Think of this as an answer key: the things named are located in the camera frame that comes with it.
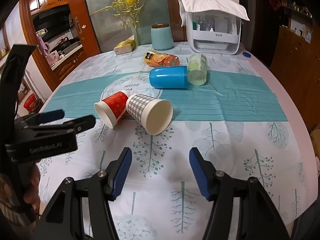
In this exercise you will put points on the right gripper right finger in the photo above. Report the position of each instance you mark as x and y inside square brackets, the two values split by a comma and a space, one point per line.
[258, 216]

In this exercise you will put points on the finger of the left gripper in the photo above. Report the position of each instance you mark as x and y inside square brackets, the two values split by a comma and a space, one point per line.
[72, 126]
[36, 119]

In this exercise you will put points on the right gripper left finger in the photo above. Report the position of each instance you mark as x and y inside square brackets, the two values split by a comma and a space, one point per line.
[63, 218]

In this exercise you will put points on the grey checked paper cup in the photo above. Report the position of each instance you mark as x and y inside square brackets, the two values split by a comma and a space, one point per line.
[152, 113]

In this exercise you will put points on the red paper cup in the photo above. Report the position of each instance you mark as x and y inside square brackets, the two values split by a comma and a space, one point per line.
[112, 108]

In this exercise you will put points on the blue plastic cup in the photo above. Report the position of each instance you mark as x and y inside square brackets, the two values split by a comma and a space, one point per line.
[169, 77]

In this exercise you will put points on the clear green glass cup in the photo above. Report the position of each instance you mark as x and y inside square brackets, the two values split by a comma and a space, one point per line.
[197, 69]

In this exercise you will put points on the person's left hand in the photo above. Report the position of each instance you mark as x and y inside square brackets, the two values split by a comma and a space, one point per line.
[32, 194]

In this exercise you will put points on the red bucket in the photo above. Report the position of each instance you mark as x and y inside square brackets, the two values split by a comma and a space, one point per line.
[31, 103]

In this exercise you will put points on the kitchen counter cabinet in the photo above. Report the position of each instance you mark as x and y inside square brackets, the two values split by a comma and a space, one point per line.
[67, 64]

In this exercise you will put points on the patterned teal tablecloth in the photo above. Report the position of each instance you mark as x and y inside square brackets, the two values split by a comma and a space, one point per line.
[242, 121]

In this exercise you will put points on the yellow tissue box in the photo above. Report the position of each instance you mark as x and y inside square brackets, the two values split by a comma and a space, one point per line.
[125, 46]

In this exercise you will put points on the orange juice bottle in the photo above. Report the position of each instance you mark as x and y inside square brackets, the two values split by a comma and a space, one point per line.
[155, 59]

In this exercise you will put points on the light blue canister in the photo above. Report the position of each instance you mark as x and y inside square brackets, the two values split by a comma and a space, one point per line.
[161, 37]

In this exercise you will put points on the gold ornament door decoration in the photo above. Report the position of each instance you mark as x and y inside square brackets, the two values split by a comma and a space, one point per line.
[126, 11]

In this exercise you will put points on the dark wooden cabinet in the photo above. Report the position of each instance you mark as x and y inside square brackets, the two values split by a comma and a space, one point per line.
[296, 60]

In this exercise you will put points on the small blue cap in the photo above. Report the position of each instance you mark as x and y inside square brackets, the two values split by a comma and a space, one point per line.
[246, 54]

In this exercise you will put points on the white desktop organizer cabinet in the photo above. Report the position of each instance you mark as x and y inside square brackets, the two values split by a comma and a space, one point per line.
[213, 32]

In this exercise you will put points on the white cloth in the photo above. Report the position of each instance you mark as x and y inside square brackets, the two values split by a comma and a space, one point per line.
[226, 6]

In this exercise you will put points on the wooden door frame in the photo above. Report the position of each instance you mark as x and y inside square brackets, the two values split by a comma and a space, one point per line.
[84, 27]

